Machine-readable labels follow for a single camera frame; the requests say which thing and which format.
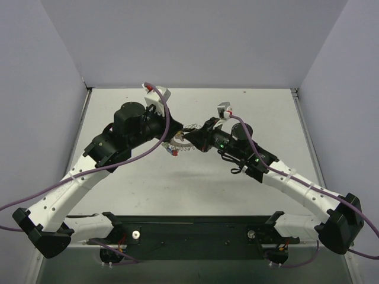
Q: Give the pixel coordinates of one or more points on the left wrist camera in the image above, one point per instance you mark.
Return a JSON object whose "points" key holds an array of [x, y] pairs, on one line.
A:
{"points": [[152, 98]]}

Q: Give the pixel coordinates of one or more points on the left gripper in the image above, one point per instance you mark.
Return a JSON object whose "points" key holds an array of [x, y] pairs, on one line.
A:
{"points": [[167, 128]]}

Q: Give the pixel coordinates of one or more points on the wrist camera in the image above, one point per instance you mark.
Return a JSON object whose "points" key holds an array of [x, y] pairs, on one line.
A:
{"points": [[152, 98], [224, 110]]}

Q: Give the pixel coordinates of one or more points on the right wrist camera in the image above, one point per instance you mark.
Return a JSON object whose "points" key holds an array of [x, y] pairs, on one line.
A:
{"points": [[224, 110]]}

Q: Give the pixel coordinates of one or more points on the metal disc keyring holder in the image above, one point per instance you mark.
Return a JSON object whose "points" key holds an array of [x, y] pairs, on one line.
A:
{"points": [[178, 143]]}

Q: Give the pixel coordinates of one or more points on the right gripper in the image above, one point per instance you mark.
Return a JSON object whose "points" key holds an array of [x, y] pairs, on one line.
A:
{"points": [[205, 138]]}

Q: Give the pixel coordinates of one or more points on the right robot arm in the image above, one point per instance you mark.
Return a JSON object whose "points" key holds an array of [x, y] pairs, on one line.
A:
{"points": [[334, 221]]}

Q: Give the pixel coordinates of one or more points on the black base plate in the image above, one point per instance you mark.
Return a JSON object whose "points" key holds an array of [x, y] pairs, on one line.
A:
{"points": [[196, 237]]}

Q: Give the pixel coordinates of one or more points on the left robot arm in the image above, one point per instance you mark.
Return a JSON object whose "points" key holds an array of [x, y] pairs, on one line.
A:
{"points": [[47, 223]]}

